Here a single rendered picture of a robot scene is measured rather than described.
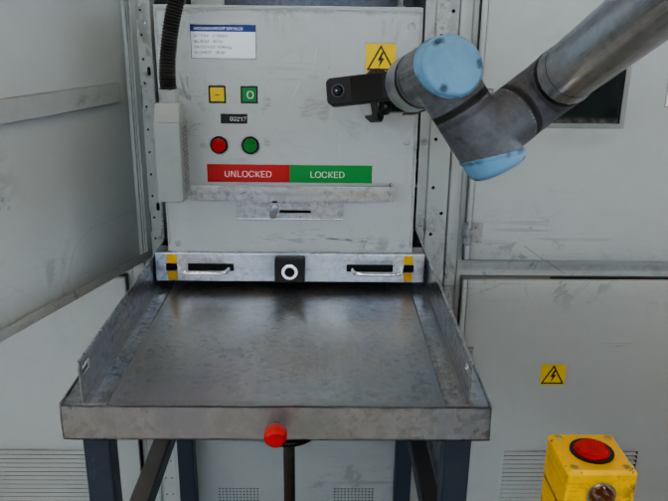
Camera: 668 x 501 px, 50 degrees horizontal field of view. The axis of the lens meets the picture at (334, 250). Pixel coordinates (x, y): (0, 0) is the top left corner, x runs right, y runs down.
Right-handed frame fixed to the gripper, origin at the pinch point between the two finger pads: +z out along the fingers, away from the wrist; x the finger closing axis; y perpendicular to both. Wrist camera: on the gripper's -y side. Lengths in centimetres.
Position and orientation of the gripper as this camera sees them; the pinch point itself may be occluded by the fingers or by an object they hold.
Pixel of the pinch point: (360, 102)
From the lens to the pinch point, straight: 137.2
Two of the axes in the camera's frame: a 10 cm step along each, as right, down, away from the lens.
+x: -0.6, -10.0, -0.7
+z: -2.6, -0.5, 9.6
